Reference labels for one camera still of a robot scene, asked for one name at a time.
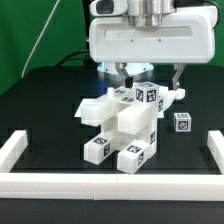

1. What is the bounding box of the black cable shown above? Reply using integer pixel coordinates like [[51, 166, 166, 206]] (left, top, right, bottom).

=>
[[55, 0, 101, 68]]

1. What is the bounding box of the white chair seat part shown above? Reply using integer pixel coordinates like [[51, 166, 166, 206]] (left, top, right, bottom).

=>
[[101, 118, 157, 157]]

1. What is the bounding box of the white front fence wall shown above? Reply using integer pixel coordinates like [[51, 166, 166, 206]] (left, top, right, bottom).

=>
[[0, 173, 224, 201]]

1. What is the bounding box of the white chair back part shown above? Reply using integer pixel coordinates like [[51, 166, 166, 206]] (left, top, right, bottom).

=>
[[81, 86, 185, 130]]

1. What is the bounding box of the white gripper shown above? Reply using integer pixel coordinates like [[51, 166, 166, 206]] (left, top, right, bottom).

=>
[[89, 6, 216, 90]]

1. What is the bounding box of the white right fence wall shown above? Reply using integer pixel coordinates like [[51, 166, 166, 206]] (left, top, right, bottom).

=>
[[207, 130, 224, 175]]

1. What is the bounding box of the white bar part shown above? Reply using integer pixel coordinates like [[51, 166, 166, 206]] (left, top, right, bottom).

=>
[[0, 130, 28, 173]]

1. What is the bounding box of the white fence wall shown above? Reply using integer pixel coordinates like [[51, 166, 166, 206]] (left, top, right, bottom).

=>
[[207, 130, 224, 175], [0, 173, 224, 201]]

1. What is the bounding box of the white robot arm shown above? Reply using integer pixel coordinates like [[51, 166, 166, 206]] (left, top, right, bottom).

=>
[[89, 0, 220, 89]]

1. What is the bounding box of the white cable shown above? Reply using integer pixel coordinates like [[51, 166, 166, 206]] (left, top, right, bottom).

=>
[[21, 0, 63, 78]]

